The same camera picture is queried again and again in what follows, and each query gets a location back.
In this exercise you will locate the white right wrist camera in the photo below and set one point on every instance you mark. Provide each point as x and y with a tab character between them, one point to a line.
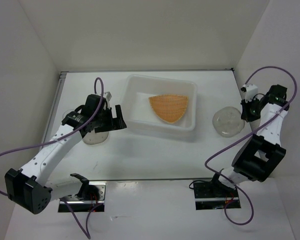
250	91

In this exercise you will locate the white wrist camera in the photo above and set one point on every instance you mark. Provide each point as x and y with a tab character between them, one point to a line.
107	95
250	91

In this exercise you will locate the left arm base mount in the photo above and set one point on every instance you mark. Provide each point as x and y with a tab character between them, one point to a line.
90	197

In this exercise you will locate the translucent white plastic bin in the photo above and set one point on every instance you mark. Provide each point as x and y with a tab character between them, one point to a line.
137	112

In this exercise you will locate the orange woven triangular plate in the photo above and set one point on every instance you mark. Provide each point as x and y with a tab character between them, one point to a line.
170	108

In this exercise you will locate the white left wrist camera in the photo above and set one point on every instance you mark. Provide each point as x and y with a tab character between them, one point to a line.
107	95

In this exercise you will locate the clear glass dish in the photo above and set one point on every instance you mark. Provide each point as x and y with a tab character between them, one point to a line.
227	122
93	138

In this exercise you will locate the clear plastic cup rear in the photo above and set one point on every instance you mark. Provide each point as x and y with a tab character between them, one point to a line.
66	113

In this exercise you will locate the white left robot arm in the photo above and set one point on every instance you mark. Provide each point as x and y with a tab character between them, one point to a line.
29	187

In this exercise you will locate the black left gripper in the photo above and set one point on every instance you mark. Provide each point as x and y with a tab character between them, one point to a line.
114	123

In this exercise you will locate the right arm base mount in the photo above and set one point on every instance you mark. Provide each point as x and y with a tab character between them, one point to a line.
208	196

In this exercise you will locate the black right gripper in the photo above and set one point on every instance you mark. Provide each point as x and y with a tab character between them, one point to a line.
245	115

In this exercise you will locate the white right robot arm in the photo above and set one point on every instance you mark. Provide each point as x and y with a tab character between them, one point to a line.
262	153

